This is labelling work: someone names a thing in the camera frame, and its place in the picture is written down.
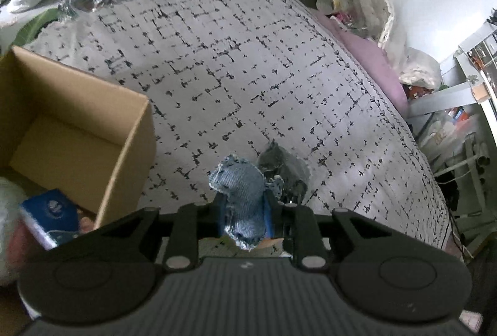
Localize white fluffy plush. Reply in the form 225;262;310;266
0;178;30;286

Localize blue planet print pouch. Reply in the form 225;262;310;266
19;189;80;250

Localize green cartoon cushion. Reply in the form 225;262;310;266
12;8;60;46

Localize light blue denim plush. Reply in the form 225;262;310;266
209;155;279;251

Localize dark grey fabric piece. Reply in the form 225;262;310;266
257;141;311;205

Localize white shelf rack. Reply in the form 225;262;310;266
407;23;497;205

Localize patterned white bed cover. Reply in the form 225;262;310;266
29;0;451;248

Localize brown cardboard box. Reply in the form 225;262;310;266
1;46;156;228

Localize pink pillow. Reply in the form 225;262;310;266
312;10;408;118

